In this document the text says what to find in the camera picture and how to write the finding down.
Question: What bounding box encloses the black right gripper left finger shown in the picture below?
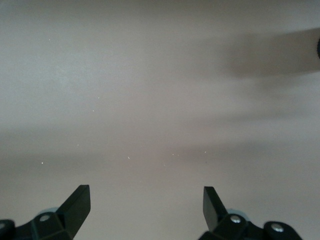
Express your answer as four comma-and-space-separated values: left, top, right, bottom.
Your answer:
0, 184, 91, 240

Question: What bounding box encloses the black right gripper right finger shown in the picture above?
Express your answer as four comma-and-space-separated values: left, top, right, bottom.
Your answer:
198, 186, 305, 240

